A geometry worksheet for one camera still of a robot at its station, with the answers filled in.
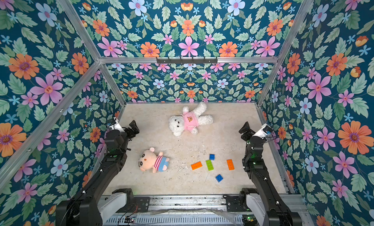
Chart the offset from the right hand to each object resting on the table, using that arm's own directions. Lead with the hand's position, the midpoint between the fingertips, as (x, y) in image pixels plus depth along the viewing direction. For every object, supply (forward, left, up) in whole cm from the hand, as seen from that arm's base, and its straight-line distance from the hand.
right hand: (253, 125), depth 79 cm
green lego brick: (-15, +23, -21) cm, 35 cm away
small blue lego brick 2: (-22, +18, -21) cm, 36 cm away
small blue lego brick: (-10, +22, -21) cm, 32 cm away
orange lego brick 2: (-15, +10, -22) cm, 28 cm away
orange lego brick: (-15, +31, -21) cm, 41 cm away
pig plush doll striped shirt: (-16, +58, -14) cm, 62 cm away
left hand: (0, +70, +1) cm, 70 cm away
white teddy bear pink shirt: (+13, +37, -13) cm, 41 cm away
